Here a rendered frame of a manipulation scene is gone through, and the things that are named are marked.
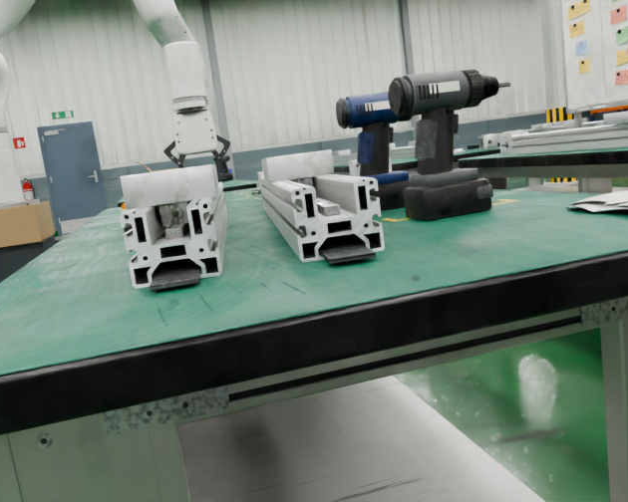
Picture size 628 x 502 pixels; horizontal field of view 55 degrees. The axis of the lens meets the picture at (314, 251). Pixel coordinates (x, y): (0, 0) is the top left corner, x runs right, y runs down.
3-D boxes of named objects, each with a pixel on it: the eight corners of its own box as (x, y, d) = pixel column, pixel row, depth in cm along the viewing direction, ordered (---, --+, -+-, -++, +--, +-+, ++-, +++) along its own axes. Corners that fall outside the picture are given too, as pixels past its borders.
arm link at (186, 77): (177, 103, 152) (167, 100, 143) (168, 49, 150) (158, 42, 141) (210, 98, 152) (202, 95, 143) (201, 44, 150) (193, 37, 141)
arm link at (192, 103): (209, 99, 152) (210, 111, 152) (173, 103, 151) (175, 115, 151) (207, 95, 143) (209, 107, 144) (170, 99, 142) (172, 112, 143)
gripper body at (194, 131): (212, 107, 152) (219, 150, 153) (171, 112, 151) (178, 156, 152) (211, 104, 144) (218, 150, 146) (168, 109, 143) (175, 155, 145)
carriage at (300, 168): (266, 194, 115) (261, 158, 114) (322, 186, 116) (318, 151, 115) (271, 198, 99) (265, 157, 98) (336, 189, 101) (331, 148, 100)
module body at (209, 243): (186, 222, 145) (180, 187, 144) (227, 216, 146) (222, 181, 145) (133, 289, 67) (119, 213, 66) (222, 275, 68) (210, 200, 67)
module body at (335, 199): (264, 211, 147) (259, 176, 146) (304, 205, 149) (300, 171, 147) (300, 263, 69) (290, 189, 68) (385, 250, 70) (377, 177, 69)
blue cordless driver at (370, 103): (346, 212, 119) (332, 100, 115) (441, 198, 122) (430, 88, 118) (356, 215, 111) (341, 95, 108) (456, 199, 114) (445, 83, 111)
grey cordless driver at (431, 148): (398, 219, 97) (382, 81, 93) (505, 201, 102) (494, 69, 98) (418, 223, 89) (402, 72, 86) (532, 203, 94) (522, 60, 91)
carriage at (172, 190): (148, 220, 88) (140, 174, 87) (222, 209, 90) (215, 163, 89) (130, 232, 73) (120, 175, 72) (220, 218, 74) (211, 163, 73)
